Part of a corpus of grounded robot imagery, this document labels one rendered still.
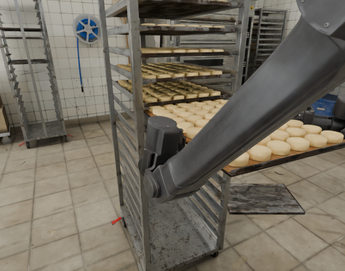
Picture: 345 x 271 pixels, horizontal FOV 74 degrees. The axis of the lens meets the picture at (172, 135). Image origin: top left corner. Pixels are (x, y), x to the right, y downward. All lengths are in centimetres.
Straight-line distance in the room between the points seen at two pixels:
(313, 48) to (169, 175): 26
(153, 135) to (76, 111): 367
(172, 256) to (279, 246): 76
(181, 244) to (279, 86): 135
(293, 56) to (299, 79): 2
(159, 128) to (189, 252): 114
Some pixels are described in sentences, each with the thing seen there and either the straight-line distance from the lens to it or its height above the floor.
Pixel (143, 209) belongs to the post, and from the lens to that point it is 108.
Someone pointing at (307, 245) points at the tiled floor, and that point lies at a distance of 194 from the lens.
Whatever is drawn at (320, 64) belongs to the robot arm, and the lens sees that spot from 21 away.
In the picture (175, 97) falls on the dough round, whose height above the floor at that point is 106.
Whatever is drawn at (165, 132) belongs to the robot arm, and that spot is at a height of 112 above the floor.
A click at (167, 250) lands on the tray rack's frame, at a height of 15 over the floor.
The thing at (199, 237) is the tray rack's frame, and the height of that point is 15.
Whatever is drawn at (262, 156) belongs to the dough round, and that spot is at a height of 105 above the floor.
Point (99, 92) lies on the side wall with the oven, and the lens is 406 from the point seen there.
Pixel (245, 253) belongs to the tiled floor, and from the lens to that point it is 174.
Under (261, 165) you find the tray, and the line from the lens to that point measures 49.
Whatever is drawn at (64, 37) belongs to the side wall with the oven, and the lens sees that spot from 394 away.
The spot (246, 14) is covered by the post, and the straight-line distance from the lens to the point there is 105.
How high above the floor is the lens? 127
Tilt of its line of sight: 22 degrees down
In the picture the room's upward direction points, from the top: straight up
